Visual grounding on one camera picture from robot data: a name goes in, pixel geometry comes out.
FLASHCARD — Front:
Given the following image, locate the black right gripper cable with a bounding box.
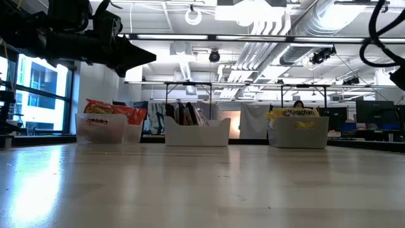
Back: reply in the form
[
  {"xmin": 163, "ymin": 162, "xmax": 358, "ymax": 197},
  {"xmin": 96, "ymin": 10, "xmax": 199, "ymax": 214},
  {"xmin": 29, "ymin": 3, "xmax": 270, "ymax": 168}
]
[{"xmin": 359, "ymin": 0, "xmax": 405, "ymax": 68}]

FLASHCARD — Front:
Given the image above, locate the black ceiling camera rig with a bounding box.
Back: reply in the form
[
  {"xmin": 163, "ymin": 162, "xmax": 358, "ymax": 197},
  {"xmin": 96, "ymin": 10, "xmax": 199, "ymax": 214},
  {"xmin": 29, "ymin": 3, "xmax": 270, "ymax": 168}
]
[
  {"xmin": 309, "ymin": 46, "xmax": 337, "ymax": 65},
  {"xmin": 342, "ymin": 75, "xmax": 361, "ymax": 86}
]

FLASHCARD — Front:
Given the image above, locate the white ring light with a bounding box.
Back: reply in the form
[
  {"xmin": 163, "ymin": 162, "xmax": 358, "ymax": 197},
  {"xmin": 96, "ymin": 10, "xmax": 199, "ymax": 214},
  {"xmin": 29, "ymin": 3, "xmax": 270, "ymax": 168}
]
[{"xmin": 184, "ymin": 8, "xmax": 203, "ymax": 26}]

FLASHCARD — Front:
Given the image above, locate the distant black frame stand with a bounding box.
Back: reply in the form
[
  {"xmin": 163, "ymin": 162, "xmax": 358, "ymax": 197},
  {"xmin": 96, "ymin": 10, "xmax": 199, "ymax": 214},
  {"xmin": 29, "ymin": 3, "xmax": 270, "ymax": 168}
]
[
  {"xmin": 280, "ymin": 82, "xmax": 332, "ymax": 109},
  {"xmin": 125, "ymin": 80, "xmax": 213, "ymax": 111}
]

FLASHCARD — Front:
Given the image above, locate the black-white patterned cloth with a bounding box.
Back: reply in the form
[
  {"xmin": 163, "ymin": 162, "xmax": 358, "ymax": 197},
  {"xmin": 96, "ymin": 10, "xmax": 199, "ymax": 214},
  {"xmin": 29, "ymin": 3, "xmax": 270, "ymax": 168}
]
[{"xmin": 146, "ymin": 101, "xmax": 167, "ymax": 134}]

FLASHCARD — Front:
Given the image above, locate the overhead light bar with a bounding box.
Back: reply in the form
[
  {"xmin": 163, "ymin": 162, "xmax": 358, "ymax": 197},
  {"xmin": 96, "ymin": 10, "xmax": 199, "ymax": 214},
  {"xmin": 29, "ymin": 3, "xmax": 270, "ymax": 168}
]
[{"xmin": 125, "ymin": 32, "xmax": 405, "ymax": 44}]

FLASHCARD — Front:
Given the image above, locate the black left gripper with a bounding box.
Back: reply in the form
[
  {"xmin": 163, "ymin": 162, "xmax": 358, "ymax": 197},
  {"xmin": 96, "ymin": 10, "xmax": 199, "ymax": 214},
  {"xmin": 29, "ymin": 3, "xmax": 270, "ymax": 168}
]
[{"xmin": 44, "ymin": 30, "xmax": 158, "ymax": 79}]

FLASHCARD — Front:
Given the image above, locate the white sheet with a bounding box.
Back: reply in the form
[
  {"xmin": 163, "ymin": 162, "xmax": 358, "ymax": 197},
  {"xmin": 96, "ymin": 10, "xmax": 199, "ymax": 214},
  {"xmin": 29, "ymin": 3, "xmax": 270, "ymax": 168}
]
[{"xmin": 239, "ymin": 103, "xmax": 270, "ymax": 139}]

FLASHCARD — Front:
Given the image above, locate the white plastic bin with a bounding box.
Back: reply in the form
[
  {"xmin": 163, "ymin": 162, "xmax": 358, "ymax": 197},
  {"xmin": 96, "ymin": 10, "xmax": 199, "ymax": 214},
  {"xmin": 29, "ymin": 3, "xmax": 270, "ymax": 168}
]
[
  {"xmin": 163, "ymin": 116, "xmax": 232, "ymax": 148},
  {"xmin": 267, "ymin": 116, "xmax": 330, "ymax": 149}
]

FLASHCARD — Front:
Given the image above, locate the black aluminium table frame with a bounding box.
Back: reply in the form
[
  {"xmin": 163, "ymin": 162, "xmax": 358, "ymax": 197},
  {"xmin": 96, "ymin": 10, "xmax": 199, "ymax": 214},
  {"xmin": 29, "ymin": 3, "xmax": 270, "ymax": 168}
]
[{"xmin": 12, "ymin": 134, "xmax": 405, "ymax": 153}]

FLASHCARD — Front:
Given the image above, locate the clear plastic bin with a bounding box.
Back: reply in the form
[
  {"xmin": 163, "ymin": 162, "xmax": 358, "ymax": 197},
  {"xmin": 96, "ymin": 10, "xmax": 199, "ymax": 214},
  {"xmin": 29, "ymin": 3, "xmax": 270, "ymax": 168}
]
[{"xmin": 75, "ymin": 112, "xmax": 143, "ymax": 145}]

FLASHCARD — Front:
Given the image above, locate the large window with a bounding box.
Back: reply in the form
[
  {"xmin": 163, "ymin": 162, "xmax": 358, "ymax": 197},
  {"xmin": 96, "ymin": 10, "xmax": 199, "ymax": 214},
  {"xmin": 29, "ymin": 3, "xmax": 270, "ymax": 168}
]
[{"xmin": 0, "ymin": 53, "xmax": 72, "ymax": 134}]

